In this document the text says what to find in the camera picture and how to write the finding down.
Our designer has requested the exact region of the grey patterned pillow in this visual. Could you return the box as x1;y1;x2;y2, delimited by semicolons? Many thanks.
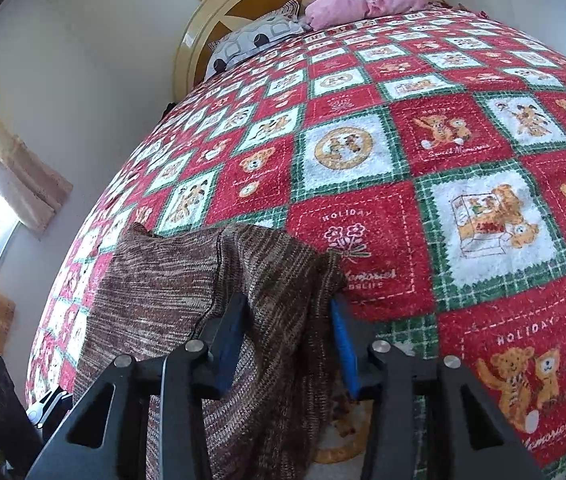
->
205;0;311;78

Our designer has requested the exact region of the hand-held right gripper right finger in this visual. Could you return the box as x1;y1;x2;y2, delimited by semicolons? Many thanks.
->
330;294;548;480

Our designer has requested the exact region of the beige patterned curtain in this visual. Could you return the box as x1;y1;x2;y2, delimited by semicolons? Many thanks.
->
0;67;74;233

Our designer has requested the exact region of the red green printed blanket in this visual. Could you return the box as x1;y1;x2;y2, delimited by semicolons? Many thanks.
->
23;7;566;480

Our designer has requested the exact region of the brown knit sweater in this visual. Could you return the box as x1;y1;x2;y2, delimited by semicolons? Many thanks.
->
73;222;358;480

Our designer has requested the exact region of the pink pillow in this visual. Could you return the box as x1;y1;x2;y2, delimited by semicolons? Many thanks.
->
305;0;431;31

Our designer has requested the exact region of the cream wooden headboard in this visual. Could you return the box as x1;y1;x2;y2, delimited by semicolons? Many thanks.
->
170;0;438;106

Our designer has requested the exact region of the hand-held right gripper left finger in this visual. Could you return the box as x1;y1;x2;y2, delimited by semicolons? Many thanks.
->
25;292;248;480

